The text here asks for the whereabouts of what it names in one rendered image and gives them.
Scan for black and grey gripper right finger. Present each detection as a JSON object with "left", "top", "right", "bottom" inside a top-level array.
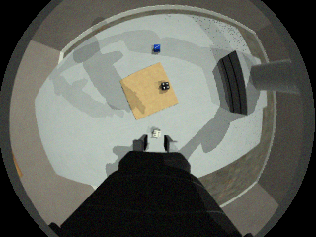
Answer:
[{"left": 164, "top": 135, "right": 178, "bottom": 152}]

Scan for blue die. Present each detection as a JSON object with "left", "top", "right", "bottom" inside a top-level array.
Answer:
[{"left": 154, "top": 44, "right": 160, "bottom": 52}]

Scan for tan flat square mat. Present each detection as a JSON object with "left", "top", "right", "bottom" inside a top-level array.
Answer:
[{"left": 120, "top": 62, "right": 179, "bottom": 120}]

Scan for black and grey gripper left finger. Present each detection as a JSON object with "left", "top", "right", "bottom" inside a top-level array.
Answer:
[{"left": 133, "top": 134, "right": 148, "bottom": 151}]

